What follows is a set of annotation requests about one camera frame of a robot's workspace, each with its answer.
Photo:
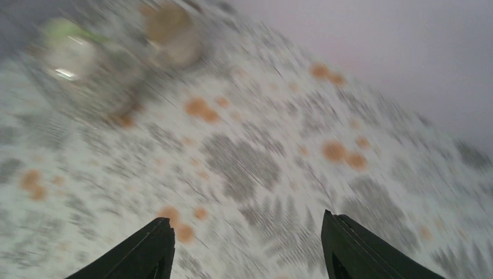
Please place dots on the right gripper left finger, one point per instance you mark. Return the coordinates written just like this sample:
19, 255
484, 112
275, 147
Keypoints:
148, 253

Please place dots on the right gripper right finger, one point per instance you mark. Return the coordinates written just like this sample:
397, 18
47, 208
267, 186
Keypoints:
352, 251

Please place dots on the clear acrylic dish rack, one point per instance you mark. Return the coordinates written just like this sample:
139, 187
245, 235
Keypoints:
110, 91

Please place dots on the floral patterned tablecloth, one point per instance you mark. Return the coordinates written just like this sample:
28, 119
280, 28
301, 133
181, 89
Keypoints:
243, 152

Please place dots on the white patterned cup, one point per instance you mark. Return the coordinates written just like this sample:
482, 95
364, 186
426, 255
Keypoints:
72, 58

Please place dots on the beige brown mug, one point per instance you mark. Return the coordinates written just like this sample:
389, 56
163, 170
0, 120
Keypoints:
173, 37

